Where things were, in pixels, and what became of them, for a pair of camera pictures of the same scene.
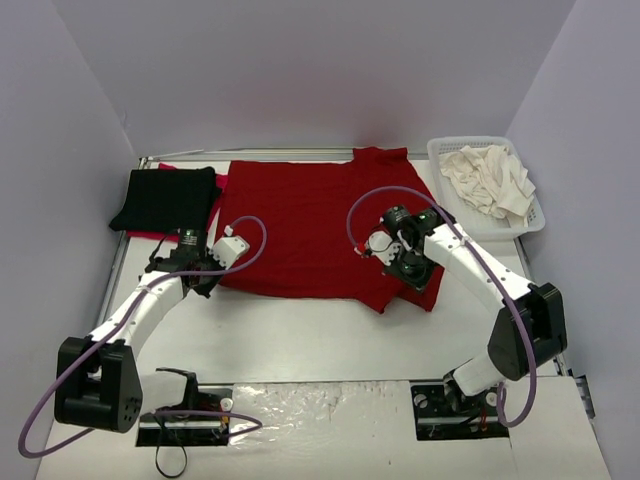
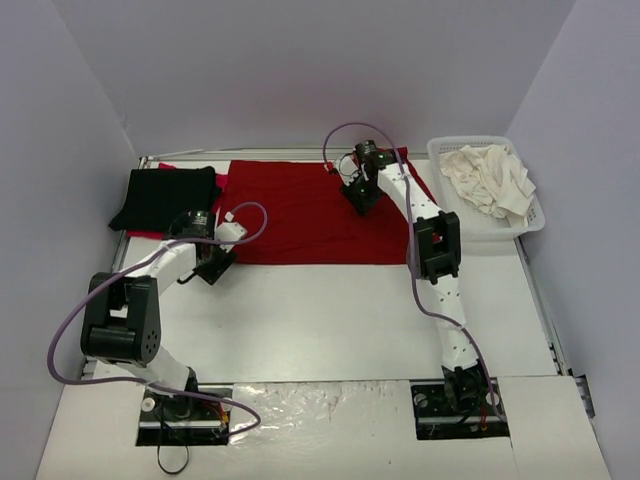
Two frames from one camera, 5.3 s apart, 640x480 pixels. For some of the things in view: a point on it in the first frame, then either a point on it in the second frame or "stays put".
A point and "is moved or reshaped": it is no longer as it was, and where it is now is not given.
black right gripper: (413, 273) -> (361, 195)
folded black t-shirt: (169, 199) stays put
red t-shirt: (304, 223) is moved or reshaped
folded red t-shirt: (173, 236) stays put
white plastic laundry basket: (481, 184) stays put
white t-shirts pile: (491, 179) stays put
